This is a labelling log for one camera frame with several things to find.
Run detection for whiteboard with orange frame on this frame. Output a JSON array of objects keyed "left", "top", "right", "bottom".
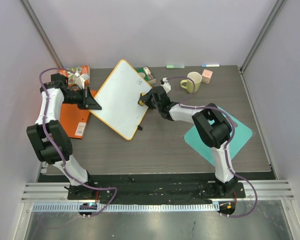
[{"left": 90, "top": 59, "right": 152, "bottom": 141}]

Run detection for teal cutting board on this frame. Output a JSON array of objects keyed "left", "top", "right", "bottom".
[{"left": 184, "top": 113, "right": 253, "bottom": 166}]

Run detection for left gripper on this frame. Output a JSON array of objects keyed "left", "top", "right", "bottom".
[{"left": 63, "top": 86, "right": 102, "bottom": 111}]

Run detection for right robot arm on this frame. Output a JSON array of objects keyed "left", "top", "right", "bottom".
[{"left": 138, "top": 86, "right": 238, "bottom": 198}]

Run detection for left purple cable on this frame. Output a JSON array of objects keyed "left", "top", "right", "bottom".
[{"left": 39, "top": 66, "right": 118, "bottom": 218}]

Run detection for orange illustrated book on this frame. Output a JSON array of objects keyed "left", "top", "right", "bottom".
[{"left": 58, "top": 65, "right": 90, "bottom": 86}]

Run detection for green eraser bar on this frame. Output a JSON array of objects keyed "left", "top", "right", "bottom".
[{"left": 166, "top": 64, "right": 185, "bottom": 69}]

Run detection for small box behind whiteboard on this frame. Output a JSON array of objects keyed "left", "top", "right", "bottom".
[{"left": 136, "top": 66, "right": 156, "bottom": 85}]

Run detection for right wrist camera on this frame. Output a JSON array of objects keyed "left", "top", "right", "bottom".
[{"left": 160, "top": 77, "right": 172, "bottom": 93}]

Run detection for yellow-green mug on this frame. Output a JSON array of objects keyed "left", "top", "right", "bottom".
[{"left": 180, "top": 71, "right": 202, "bottom": 94}]

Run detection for orange folder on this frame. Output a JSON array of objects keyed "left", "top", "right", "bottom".
[{"left": 59, "top": 101, "right": 91, "bottom": 139}]

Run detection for white slotted cable duct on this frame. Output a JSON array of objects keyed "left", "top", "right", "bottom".
[{"left": 32, "top": 201, "right": 220, "bottom": 213}]

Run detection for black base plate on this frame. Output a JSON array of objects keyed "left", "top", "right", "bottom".
[{"left": 67, "top": 173, "right": 246, "bottom": 205}]

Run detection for yellow bone-shaped eraser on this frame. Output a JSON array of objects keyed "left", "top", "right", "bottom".
[{"left": 137, "top": 93, "right": 147, "bottom": 106}]

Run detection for pink cube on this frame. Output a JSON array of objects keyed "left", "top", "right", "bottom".
[{"left": 201, "top": 69, "right": 213, "bottom": 84}]

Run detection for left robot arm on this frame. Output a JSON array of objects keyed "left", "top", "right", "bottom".
[{"left": 26, "top": 73, "right": 102, "bottom": 200}]

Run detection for blue marker pen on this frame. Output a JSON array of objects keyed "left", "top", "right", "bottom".
[{"left": 201, "top": 64, "right": 220, "bottom": 68}]

